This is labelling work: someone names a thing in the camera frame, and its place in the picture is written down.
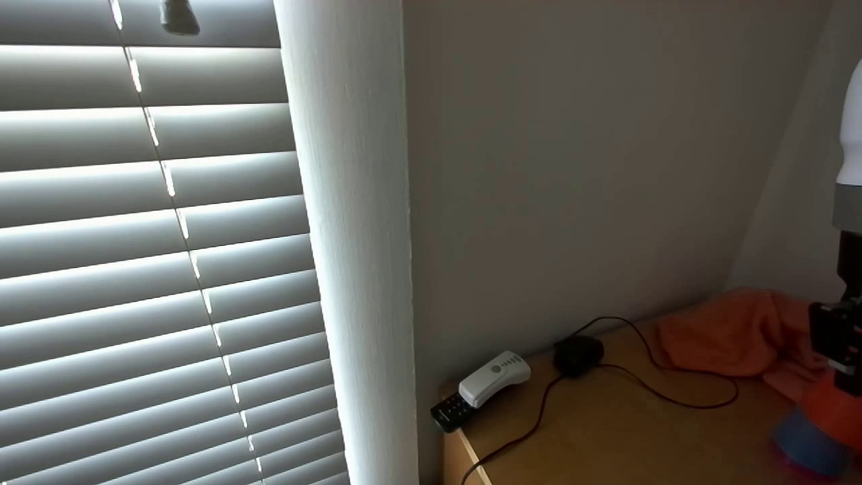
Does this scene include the blue plastic cup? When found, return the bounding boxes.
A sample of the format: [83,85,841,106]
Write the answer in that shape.
[770,406,852,478]

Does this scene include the thin black cable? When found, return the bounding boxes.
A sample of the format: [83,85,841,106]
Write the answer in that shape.
[459,368,568,485]

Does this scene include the white handheld remote device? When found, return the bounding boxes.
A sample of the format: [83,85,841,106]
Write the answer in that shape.
[456,347,534,410]

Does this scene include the black round puck device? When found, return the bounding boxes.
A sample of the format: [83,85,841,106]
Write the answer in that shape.
[553,335,607,379]

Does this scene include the black remote control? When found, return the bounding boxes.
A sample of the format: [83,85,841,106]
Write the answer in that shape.
[429,394,480,433]

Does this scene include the orange cloth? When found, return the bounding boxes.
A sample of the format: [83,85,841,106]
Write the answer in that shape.
[655,289,832,405]

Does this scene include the looped black cable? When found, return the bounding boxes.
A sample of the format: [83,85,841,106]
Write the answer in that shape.
[568,313,742,413]

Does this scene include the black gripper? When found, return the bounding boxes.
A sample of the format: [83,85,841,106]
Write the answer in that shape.
[805,297,862,398]

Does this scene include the white slatted window blind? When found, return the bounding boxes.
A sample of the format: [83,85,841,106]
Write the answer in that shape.
[0,0,352,485]

